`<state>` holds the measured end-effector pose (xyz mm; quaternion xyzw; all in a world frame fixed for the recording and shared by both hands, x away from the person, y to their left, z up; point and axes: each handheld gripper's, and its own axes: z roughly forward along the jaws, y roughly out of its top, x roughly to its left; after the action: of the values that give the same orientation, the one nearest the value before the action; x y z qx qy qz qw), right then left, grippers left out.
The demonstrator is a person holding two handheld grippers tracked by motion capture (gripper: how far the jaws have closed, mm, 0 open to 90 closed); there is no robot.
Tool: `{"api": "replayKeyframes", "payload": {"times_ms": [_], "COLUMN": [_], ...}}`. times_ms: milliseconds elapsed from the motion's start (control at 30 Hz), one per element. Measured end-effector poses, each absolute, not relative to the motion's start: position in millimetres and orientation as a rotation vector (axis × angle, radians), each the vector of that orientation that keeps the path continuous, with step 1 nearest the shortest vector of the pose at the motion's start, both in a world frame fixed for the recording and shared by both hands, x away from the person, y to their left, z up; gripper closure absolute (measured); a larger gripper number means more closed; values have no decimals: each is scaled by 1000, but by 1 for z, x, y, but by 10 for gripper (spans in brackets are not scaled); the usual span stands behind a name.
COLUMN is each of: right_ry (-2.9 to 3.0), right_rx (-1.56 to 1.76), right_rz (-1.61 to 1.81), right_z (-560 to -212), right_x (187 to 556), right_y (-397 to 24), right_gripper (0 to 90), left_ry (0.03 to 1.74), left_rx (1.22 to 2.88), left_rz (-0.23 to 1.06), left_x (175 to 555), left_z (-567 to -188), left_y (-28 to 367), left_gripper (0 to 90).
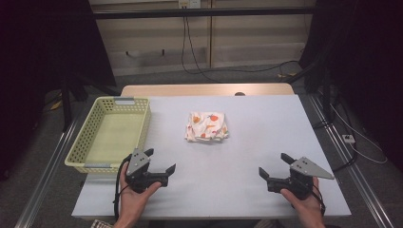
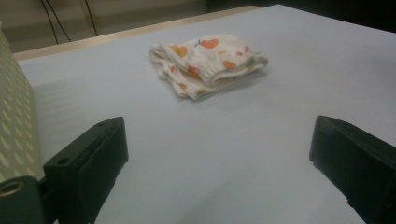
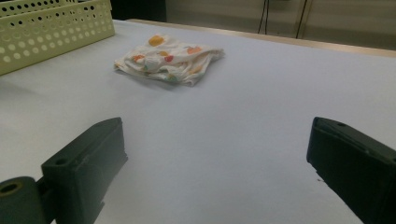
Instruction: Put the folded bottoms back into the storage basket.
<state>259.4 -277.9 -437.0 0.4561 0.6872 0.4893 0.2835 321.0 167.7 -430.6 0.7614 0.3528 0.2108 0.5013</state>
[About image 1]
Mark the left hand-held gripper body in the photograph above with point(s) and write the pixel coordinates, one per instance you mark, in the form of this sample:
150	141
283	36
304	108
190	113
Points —
139	172

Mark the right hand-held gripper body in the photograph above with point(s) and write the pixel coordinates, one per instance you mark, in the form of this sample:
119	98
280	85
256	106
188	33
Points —
294	180

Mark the yellow-green plastic basket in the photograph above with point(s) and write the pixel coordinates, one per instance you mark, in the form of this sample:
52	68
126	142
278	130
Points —
114	133

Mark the white fruit print cloth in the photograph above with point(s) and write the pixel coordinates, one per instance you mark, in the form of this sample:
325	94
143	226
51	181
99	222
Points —
206	128

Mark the person's right hand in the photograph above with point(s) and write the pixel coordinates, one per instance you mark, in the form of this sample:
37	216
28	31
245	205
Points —
304	205

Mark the person's left hand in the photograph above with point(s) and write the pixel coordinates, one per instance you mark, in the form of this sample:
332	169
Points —
134	199

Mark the white table mat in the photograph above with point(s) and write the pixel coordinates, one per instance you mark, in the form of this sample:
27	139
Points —
221	177

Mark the white power strip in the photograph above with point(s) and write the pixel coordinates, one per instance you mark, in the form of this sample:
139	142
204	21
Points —
348	138

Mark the dark table grommet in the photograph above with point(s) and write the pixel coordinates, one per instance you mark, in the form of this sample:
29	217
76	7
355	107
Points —
239	93

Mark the black stand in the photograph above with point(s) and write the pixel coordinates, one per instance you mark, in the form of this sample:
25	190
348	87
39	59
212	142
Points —
66	104

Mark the dark curtain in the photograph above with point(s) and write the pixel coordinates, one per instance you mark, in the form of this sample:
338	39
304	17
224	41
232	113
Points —
367	63
38	63

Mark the black horizontal bar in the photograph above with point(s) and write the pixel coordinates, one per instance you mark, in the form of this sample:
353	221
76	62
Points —
202	12

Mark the metal floor rail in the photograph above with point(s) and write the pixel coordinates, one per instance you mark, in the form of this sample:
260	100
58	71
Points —
358	177
47	177

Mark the white wall outlet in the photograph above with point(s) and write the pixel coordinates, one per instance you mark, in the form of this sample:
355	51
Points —
189	3

